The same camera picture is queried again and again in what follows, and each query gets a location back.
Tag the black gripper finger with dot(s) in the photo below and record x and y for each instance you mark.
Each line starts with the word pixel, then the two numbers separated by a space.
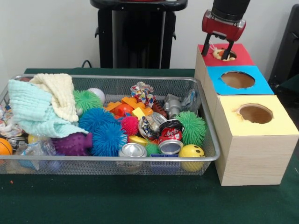
pixel 229 50
pixel 206 44

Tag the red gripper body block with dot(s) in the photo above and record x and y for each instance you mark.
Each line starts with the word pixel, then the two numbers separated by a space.
pixel 223 28

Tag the pale yellow plush toy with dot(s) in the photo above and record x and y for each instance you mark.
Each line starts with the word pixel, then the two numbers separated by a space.
pixel 218 53

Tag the cream waffle cloth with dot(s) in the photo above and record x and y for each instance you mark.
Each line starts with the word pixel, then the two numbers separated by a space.
pixel 60 91

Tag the mint green waffle cloth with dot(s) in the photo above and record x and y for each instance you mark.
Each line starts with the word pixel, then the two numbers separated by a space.
pixel 28 109

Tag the wooden box with three holes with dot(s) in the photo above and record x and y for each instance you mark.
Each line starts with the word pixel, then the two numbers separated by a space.
pixel 252 144

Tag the clear shallow mesh bin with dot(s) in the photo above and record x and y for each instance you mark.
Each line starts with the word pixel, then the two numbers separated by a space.
pixel 205 158

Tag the black stand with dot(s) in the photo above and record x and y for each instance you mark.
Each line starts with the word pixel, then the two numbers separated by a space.
pixel 287 51

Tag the green fuzzy toy with eyes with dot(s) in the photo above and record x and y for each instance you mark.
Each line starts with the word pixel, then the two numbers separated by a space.
pixel 195 127

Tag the orange toy building block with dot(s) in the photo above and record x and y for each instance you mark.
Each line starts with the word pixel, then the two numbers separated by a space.
pixel 131 101

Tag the yellow toy block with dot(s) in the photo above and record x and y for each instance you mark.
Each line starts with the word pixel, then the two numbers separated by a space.
pixel 138 113

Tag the black silver drink can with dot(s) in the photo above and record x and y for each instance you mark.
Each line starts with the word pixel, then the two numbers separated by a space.
pixel 171 136

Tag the small red ball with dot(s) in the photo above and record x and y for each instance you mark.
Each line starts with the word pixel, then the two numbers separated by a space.
pixel 123 110

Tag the yellow smiley ball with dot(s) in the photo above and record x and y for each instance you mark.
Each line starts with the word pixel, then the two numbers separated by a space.
pixel 192 151

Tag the red spiky ball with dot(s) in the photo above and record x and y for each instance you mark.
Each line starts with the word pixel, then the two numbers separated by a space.
pixel 130 125

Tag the small white baseball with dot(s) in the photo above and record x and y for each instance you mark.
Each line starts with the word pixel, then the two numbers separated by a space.
pixel 98 94

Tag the green spiky ball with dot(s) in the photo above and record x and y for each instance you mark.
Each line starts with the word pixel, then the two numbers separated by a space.
pixel 86 100

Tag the blue spiky ball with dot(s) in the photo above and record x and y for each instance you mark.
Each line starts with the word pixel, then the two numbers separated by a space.
pixel 96 119
pixel 109 140

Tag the purple spiky ball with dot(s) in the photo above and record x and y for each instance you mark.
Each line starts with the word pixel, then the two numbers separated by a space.
pixel 72 143

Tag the dark green table cloth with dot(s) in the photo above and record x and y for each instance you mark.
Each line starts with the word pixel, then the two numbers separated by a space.
pixel 140 200

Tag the small orange basketball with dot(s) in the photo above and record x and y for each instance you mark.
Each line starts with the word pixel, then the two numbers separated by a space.
pixel 4 146

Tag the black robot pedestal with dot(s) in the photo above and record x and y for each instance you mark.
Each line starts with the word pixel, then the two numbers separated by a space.
pixel 140 37

